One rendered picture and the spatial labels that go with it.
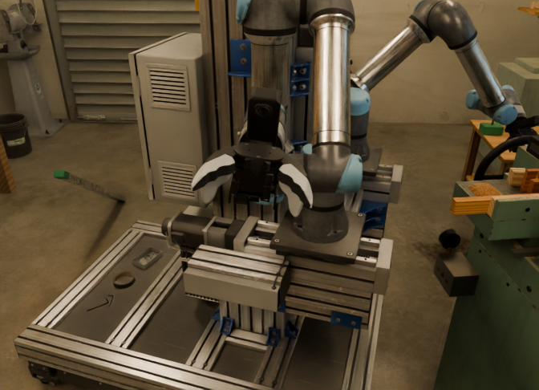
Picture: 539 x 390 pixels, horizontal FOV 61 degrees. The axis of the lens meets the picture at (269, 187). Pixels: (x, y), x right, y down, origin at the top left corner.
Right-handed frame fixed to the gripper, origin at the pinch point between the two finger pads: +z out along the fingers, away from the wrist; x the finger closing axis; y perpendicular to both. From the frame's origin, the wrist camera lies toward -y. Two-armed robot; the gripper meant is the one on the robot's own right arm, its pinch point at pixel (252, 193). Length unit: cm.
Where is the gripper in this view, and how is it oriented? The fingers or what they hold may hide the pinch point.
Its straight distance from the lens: 57.5
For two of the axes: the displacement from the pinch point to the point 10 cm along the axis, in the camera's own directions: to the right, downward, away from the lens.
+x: -9.9, -1.4, -0.2
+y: -1.4, 8.7, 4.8
